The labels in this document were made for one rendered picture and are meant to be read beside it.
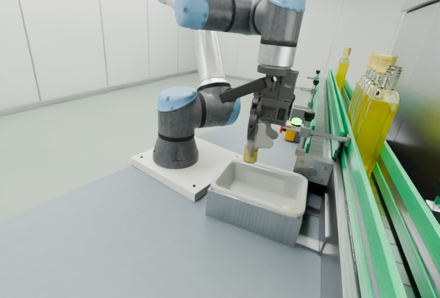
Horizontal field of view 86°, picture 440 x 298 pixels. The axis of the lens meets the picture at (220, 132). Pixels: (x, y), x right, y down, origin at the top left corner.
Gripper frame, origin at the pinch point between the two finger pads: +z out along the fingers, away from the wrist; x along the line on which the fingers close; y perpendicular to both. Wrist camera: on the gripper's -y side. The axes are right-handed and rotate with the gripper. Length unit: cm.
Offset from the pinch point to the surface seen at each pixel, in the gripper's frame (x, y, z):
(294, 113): 78, 3, 11
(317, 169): 10.0, 16.7, 6.1
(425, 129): 17.7, 38.0, -8.5
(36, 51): 148, -337, 16
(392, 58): 17.9, 26.1, -23.8
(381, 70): 18.1, 24.8, -20.8
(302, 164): 9.9, 12.7, 5.7
